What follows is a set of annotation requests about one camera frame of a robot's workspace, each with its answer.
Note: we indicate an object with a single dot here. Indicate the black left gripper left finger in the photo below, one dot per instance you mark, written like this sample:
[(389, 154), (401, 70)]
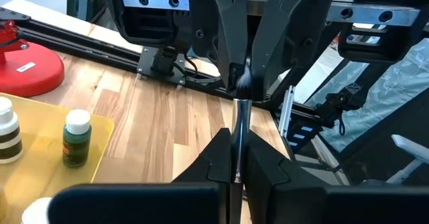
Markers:
[(214, 160)]

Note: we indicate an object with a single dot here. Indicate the red desk lamp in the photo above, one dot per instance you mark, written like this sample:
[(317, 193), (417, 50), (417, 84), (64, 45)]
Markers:
[(30, 69)]

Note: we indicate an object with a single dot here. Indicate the small dark paint bottle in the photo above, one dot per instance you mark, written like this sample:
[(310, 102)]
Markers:
[(9, 133)]

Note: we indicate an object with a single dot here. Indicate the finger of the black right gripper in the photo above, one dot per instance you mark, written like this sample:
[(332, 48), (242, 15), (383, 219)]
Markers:
[(231, 33), (278, 43)]

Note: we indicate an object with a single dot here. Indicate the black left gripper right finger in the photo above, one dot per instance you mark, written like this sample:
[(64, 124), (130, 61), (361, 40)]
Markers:
[(264, 170)]

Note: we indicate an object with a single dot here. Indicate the light blue plastic sheet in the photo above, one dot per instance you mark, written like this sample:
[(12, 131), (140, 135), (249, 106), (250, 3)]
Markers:
[(395, 83)]

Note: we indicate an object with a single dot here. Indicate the small white paint bottle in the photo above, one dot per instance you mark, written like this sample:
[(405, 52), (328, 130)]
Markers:
[(37, 212)]

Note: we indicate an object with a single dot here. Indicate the white chair leg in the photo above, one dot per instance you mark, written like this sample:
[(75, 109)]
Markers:
[(407, 145)]

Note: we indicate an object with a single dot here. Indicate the small green paint bottle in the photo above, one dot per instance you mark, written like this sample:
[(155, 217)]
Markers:
[(76, 140)]

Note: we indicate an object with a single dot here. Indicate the silver ferrule black paintbrush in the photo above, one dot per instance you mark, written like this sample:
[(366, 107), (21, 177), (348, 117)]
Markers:
[(240, 126)]

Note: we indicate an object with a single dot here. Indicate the silver metal strip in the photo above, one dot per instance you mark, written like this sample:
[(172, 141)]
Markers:
[(287, 113)]

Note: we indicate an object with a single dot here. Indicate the translucent yellow plastic tray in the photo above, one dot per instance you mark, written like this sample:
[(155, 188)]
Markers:
[(43, 143)]

